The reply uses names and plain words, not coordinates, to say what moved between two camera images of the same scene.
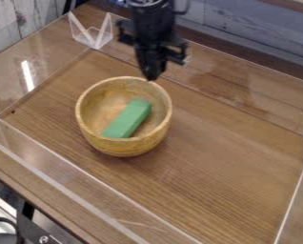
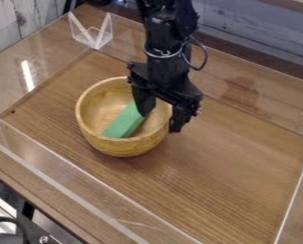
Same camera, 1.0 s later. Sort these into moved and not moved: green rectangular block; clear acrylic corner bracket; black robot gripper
Moved: black robot gripper
Not moved: clear acrylic corner bracket; green rectangular block
